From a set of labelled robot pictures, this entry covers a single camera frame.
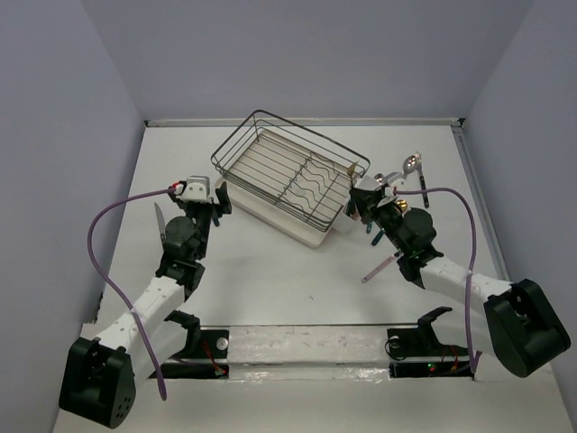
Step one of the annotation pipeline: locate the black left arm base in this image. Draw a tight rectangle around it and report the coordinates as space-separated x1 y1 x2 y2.
161 328 230 380

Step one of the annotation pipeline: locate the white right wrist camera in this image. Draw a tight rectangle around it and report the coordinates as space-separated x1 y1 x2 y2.
380 172 405 197

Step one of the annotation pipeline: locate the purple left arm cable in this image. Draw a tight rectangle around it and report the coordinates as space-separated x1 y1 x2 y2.
85 188 181 401

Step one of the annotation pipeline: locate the gold spoon green handle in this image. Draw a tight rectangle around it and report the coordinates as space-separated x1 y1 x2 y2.
371 199 408 246

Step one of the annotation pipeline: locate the white cutlery holder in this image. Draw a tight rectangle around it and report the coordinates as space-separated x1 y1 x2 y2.
332 176 380 234

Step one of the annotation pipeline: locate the silver spoon teal handle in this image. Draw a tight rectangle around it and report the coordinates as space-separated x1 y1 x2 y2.
365 173 384 235

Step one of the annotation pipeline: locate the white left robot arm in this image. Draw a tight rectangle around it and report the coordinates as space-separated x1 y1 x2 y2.
59 176 232 429

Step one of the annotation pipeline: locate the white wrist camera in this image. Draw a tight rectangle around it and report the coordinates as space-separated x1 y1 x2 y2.
380 172 405 197
171 176 211 203

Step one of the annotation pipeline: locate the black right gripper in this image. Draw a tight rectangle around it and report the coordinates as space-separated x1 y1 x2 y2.
351 186 408 254

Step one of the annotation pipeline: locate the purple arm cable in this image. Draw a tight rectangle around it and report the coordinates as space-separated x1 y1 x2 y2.
391 187 481 373
85 188 181 401

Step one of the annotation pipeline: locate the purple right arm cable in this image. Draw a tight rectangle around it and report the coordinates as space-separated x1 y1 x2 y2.
391 187 481 373

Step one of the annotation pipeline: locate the silver fork teal handle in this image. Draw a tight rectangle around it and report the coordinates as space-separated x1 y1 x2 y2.
346 161 358 179

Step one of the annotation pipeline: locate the silver knife pink handle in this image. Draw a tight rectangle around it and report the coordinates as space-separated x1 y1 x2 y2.
362 253 401 283

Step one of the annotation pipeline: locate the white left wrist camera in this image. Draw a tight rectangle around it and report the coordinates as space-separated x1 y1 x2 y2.
171 176 211 203

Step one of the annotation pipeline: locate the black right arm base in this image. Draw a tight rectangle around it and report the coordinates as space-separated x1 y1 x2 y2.
384 307 474 379

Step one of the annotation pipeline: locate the silver spoon pink handle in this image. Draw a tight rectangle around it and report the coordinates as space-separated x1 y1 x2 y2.
401 154 420 179

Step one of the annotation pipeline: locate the grey wire dish rack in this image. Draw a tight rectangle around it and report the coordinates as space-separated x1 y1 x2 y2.
210 109 371 233

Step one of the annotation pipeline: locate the cream drip tray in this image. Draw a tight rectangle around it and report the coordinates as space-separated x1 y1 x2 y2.
213 128 362 248

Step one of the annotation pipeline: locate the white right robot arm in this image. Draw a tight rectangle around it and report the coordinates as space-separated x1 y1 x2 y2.
350 185 572 378

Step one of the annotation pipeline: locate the silver knife dark handle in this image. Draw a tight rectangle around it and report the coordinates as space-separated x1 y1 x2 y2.
154 203 166 242

